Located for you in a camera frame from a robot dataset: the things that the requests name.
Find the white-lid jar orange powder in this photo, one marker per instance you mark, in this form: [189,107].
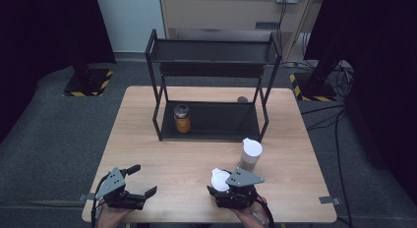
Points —
[220,181]

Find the person's left hand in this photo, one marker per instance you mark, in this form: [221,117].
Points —
[111,216]

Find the black curtain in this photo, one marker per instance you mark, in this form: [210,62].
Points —
[39,41]
[377,57]

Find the black stand with striped base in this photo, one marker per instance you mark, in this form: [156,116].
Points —
[87,84]
[316,87]

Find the grey wall plate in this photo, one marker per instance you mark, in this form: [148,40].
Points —
[267,25]

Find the black metal shelf rack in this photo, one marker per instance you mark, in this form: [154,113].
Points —
[213,52]

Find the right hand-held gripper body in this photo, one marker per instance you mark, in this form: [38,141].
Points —
[242,179]

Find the person's right hand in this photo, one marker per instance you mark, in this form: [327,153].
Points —
[250,216]

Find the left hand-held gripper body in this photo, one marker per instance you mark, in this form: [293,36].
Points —
[113,185]

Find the metal-lid jar yellow powder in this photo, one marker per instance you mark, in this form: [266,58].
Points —
[182,121]

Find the white-lid jar grey powder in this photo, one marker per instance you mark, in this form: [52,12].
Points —
[251,151]

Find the grey metal table bracket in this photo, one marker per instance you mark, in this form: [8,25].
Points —
[86,197]
[328,199]

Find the grey round table grommet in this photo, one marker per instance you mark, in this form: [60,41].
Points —
[242,99]

